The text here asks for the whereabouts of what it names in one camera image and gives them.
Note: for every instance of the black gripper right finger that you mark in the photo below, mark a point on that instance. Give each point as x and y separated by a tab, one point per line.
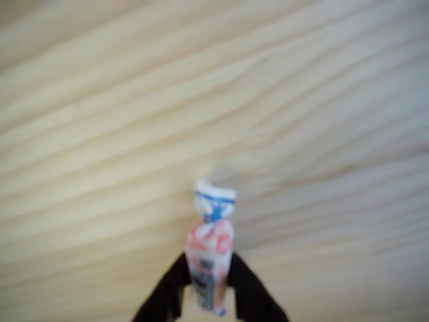
254	298

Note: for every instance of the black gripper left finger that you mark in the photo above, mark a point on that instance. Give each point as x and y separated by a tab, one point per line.
169	292

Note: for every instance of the white red blue candy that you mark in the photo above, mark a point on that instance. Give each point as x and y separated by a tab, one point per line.
209	248

